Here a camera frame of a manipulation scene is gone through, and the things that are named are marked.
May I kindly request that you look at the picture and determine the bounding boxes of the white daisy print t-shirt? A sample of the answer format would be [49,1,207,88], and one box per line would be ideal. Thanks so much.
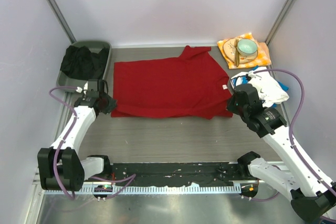
[230,72,289,108]

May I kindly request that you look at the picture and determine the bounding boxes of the grey plastic bin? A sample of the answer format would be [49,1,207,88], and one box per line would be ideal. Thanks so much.
[57,40,112,87]

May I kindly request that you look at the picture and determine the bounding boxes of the red t-shirt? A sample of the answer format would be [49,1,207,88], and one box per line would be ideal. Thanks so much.
[111,46,233,120]

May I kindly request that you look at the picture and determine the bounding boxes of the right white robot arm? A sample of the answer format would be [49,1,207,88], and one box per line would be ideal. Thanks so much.
[227,84,335,223]

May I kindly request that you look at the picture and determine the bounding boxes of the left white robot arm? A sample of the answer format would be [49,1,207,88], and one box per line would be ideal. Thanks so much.
[37,79,117,195]

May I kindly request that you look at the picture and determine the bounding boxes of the black t-shirt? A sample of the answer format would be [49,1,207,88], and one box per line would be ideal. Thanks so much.
[60,46,109,80]

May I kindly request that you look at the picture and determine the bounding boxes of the wooden chopsticks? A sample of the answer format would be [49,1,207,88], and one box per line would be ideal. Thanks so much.
[234,38,239,67]

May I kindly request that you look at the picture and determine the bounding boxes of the orange checkered cloth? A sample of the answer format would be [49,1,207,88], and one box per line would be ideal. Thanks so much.
[217,33,271,69]

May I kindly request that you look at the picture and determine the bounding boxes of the light green bowl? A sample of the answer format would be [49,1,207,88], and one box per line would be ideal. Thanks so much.
[237,39,258,57]

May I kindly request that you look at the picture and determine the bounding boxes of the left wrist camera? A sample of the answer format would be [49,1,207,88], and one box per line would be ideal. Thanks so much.
[75,82,88,95]

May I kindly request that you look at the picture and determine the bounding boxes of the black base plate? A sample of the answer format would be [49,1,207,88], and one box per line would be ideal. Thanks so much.
[96,162,257,187]

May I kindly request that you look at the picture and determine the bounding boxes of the white slotted cable duct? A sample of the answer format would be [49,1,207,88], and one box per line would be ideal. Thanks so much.
[45,183,242,195]

